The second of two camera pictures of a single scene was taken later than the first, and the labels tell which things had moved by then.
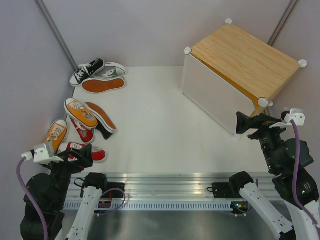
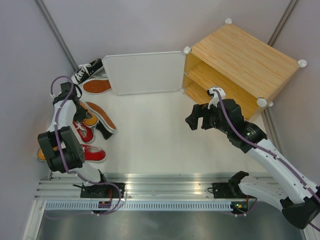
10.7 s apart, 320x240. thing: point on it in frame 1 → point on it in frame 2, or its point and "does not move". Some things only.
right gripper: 244,121 → 198,110
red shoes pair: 86,133 does not move
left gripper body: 63,168 → 80,114
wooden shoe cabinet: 233,70 does not move
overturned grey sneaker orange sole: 97,86 does not move
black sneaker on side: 105,126 does not move
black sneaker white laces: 85,71 does not move
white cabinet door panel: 214,94 → 146,73
